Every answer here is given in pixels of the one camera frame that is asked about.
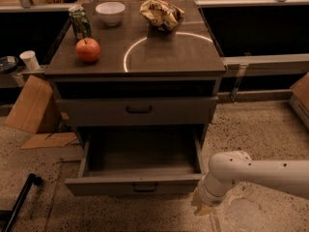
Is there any grey drawer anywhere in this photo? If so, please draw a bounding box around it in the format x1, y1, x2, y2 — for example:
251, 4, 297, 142
57, 97, 217, 127
65, 125, 204, 196

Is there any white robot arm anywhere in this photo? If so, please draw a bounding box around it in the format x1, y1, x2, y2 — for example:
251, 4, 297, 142
191, 151, 309, 216

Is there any grey top drawer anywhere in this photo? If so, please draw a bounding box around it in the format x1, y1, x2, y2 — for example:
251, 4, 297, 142
57, 97, 217, 127

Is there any dark grey drawer cabinet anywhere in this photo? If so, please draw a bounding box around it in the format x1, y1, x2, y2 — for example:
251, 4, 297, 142
45, 1, 226, 137

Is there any cardboard box at right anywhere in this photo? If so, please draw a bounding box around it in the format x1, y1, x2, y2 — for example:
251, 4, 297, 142
289, 72, 309, 129

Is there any flat cardboard sheet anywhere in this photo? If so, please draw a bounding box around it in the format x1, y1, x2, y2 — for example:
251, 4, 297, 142
20, 132, 77, 150

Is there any leaning cardboard box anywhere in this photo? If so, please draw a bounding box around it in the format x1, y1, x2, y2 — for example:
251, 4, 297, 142
5, 75, 60, 133

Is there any black metal stand leg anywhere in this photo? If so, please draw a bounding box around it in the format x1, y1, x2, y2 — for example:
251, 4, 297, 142
0, 173, 42, 232

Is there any crumpled chip bag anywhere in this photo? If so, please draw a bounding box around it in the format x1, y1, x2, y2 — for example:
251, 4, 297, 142
140, 0, 184, 32

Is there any red apple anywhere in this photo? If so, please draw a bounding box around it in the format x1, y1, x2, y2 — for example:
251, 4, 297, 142
75, 38, 100, 63

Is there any green soda can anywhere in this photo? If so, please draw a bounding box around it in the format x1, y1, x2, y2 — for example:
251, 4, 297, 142
69, 5, 92, 41

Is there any white bowl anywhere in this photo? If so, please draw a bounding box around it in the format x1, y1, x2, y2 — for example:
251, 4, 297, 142
96, 2, 126, 26

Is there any white paper cup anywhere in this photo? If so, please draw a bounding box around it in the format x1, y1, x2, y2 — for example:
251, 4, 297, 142
19, 50, 40, 71

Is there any dark round plate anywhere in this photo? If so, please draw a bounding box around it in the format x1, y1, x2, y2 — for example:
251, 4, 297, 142
0, 56, 18, 74

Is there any grey metal frame rail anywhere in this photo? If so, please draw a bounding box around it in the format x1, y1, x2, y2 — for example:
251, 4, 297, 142
221, 53, 309, 102

